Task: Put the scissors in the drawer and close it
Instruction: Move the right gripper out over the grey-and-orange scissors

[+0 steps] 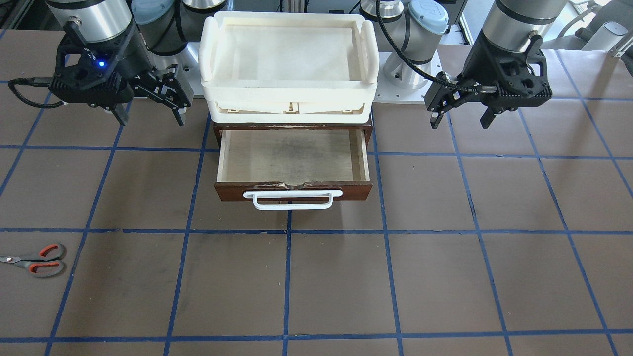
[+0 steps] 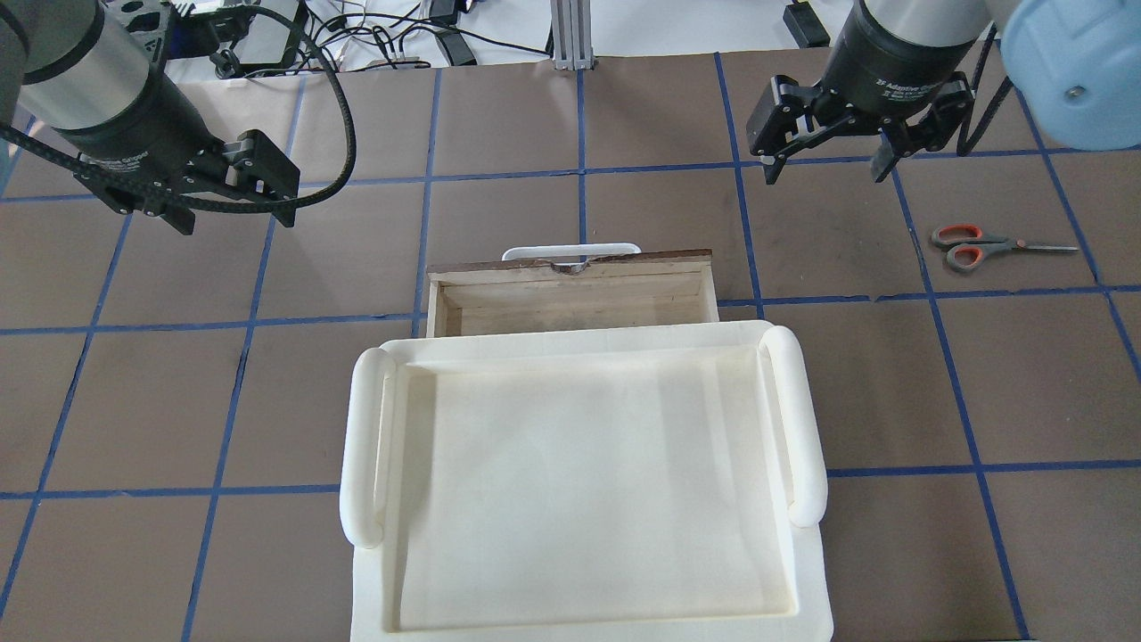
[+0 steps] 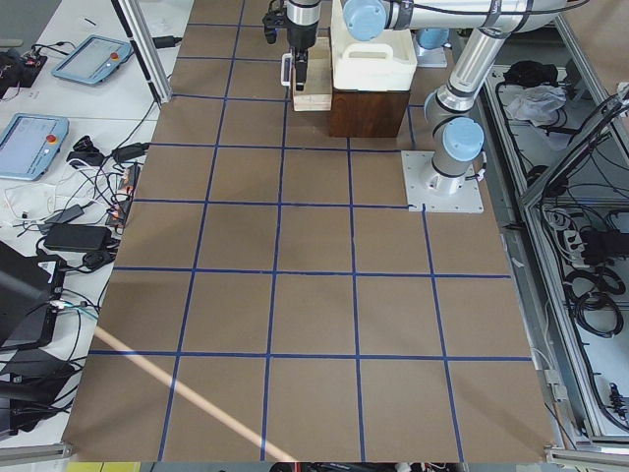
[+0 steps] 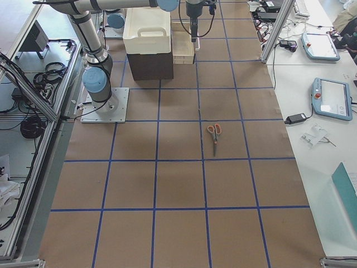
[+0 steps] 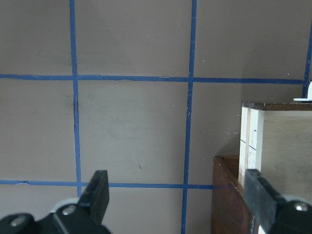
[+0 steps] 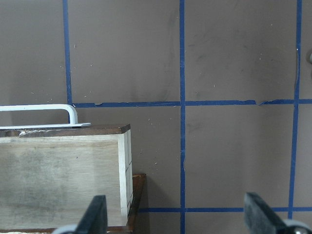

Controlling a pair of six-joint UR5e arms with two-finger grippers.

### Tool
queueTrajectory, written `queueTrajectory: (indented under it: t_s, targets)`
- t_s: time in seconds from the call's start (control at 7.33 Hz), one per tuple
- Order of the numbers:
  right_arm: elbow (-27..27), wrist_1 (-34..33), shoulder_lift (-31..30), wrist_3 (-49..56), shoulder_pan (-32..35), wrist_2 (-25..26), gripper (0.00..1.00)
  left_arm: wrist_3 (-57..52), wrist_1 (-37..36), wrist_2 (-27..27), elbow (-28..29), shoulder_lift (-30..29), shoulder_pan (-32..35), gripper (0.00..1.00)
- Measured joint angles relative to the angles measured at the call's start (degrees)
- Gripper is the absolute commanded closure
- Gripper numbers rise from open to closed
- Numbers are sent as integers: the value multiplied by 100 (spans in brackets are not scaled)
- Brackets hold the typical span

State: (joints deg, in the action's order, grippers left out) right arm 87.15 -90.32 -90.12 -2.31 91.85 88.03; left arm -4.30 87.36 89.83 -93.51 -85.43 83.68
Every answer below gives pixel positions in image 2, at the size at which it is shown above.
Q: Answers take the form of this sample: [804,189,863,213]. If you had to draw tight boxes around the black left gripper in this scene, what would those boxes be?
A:
[62,86,300,236]

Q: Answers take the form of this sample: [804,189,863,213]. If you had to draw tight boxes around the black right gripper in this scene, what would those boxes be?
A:
[746,5,974,185]

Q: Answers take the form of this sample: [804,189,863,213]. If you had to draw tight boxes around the orange grey scissors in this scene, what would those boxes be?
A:
[930,224,1079,274]

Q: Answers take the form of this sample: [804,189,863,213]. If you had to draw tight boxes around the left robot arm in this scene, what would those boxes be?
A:
[3,1,300,235]

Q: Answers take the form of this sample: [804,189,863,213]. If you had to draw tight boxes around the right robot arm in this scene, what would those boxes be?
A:
[746,1,1140,184]

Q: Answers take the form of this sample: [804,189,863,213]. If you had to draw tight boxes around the wooden drawer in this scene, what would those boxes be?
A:
[423,243,718,338]

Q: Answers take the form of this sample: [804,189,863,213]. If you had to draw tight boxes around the black power adapter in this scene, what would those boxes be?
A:
[782,1,831,49]

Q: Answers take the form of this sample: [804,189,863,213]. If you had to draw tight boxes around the cream plastic tray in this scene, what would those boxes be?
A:
[340,320,834,641]

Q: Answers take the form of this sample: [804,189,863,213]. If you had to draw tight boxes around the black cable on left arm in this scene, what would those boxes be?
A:
[0,5,357,213]

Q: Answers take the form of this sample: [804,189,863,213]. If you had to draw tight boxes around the black device with cables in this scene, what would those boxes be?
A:
[107,0,308,78]

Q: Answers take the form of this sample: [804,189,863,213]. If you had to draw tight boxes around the aluminium frame post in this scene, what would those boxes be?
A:
[549,0,596,70]

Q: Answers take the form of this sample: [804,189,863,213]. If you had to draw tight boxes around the white drawer handle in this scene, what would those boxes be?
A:
[501,243,644,261]

